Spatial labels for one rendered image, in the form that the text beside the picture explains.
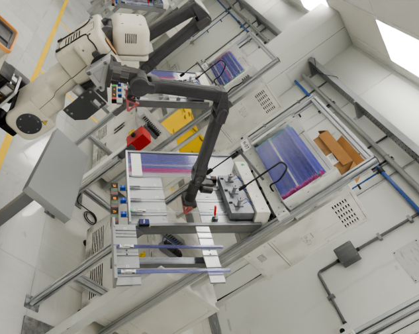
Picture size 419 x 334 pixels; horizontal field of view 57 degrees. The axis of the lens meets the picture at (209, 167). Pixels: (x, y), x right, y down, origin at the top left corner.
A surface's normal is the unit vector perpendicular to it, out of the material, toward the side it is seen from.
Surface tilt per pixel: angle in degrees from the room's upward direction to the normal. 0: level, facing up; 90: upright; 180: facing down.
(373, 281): 90
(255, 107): 90
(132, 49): 90
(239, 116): 90
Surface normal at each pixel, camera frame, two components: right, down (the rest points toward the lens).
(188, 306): 0.20, 0.57
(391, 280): -0.57, -0.60
